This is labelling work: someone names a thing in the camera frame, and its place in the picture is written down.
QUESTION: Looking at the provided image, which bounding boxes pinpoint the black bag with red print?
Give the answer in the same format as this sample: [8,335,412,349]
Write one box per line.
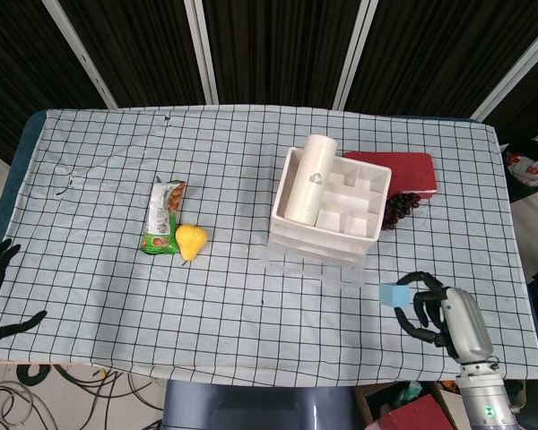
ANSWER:
[500,139,538,203]

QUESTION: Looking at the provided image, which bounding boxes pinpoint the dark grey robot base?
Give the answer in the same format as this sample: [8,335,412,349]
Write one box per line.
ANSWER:
[162,379,358,430]

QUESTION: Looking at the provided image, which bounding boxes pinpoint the white partition post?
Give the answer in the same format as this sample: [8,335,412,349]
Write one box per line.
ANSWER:
[48,0,119,109]
[182,0,220,106]
[333,0,379,110]
[472,12,538,123]

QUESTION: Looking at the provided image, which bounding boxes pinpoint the cream cylindrical bottle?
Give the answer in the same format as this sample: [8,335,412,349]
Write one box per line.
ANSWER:
[282,133,339,227]

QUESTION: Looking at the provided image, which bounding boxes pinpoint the clear drawer with handle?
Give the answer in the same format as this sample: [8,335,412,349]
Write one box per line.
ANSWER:
[259,244,368,295]

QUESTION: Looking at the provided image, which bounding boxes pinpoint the dark purple grape bunch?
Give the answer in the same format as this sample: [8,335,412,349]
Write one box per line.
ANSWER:
[380,191,422,232]

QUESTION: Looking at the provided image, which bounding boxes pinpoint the white black checked tablecloth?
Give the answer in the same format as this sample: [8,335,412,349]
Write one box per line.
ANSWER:
[0,106,538,384]

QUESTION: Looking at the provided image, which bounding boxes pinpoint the white compartment tray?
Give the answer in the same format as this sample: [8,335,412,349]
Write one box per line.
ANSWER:
[268,145,394,270]

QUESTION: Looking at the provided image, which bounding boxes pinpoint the light blue cube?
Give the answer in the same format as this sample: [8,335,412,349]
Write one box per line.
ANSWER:
[378,281,415,309]

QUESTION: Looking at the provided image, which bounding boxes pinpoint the tangled floor cables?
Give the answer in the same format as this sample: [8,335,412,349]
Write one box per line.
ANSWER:
[0,363,163,430]

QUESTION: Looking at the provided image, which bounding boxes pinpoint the green snack packet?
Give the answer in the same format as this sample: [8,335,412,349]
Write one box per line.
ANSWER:
[139,177,187,256]

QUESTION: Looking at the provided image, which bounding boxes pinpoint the yellow pear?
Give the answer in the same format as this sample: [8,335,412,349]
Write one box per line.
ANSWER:
[175,224,209,266]

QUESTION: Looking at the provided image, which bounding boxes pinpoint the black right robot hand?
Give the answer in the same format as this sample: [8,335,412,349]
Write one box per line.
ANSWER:
[394,271,495,362]

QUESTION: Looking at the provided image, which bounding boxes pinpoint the cardboard box with red block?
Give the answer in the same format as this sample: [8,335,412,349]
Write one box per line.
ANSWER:
[355,379,459,430]

